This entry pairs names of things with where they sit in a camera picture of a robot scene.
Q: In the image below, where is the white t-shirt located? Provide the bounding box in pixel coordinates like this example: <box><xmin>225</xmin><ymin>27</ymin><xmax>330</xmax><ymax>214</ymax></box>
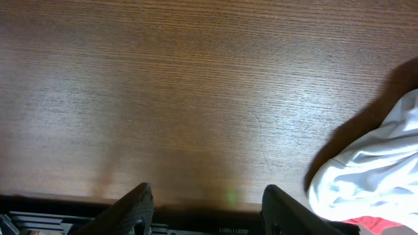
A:
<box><xmin>308</xmin><ymin>90</ymin><xmax>417</xmax><ymax>230</ymax></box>

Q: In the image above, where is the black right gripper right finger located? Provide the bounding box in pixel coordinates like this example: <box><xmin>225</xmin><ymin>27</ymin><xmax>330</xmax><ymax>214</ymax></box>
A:
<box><xmin>261</xmin><ymin>185</ymin><xmax>344</xmax><ymax>235</ymax></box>

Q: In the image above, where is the red t-shirt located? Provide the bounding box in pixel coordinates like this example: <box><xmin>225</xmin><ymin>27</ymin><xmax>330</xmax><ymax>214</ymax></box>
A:
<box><xmin>344</xmin><ymin>216</ymin><xmax>402</xmax><ymax>235</ymax></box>

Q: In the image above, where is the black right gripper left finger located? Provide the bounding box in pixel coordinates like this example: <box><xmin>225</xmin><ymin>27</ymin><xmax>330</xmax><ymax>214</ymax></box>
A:
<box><xmin>72</xmin><ymin>183</ymin><xmax>154</xmax><ymax>235</ymax></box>

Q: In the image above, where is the black electronic device below table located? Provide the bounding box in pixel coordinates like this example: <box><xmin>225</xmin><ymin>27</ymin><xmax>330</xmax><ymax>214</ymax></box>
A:
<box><xmin>0</xmin><ymin>195</ymin><xmax>360</xmax><ymax>235</ymax></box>

